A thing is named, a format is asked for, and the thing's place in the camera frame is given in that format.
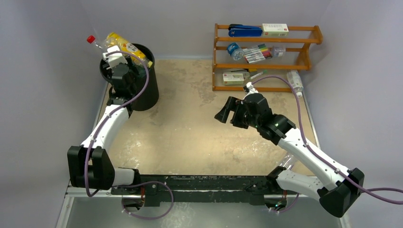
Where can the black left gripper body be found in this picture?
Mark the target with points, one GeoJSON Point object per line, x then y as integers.
{"type": "Point", "coordinates": [134, 75]}

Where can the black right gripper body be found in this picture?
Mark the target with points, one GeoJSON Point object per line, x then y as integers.
{"type": "Point", "coordinates": [237, 112]}

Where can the yellow lemon drink bottle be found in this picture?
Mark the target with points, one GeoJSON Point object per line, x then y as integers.
{"type": "Point", "coordinates": [114, 39]}

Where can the red cap bottle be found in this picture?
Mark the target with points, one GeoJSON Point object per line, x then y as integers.
{"type": "Point", "coordinates": [98, 44]}

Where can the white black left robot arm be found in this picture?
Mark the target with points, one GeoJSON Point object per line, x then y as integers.
{"type": "Point", "coordinates": [89, 164]}

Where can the clear bottle under right arm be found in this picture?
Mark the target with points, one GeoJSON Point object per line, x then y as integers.
{"type": "Point", "coordinates": [288, 161]}

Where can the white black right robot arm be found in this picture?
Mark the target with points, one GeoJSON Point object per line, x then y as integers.
{"type": "Point", "coordinates": [334, 186]}

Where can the black plastic waste bin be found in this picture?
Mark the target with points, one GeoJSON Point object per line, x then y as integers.
{"type": "Point", "coordinates": [151, 94]}

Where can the green white marker pen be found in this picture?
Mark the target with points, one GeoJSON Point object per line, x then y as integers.
{"type": "Point", "coordinates": [258, 74]}

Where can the white green stapler box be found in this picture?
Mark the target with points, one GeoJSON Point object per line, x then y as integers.
{"type": "Point", "coordinates": [233, 78]}

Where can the white label bottle by shelf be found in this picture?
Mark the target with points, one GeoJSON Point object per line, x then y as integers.
{"type": "Point", "coordinates": [294, 79]}

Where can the pack of coloured markers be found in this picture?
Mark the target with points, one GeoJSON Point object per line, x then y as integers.
{"type": "Point", "coordinates": [257, 53]}

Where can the blue tape dispenser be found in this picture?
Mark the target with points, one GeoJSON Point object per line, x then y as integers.
{"type": "Point", "coordinates": [235, 51]}

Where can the small clear jar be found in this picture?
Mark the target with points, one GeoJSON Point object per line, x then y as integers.
{"type": "Point", "coordinates": [278, 51]}

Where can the orange wooden shelf rack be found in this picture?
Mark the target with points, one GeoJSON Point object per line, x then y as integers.
{"type": "Point", "coordinates": [296, 56]}

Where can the white green box top shelf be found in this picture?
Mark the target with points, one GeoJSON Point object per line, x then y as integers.
{"type": "Point", "coordinates": [274, 30]}

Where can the blue stapler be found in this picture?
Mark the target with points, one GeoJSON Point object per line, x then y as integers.
{"type": "Point", "coordinates": [239, 30]}

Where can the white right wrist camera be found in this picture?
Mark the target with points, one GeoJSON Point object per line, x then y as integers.
{"type": "Point", "coordinates": [249, 89]}

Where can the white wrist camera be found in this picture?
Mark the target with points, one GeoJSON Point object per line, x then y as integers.
{"type": "Point", "coordinates": [249, 89]}
{"type": "Point", "coordinates": [113, 57]}

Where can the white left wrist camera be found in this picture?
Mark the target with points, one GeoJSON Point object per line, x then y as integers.
{"type": "Point", "coordinates": [113, 57]}

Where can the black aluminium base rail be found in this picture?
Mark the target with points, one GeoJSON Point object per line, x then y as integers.
{"type": "Point", "coordinates": [153, 189]}

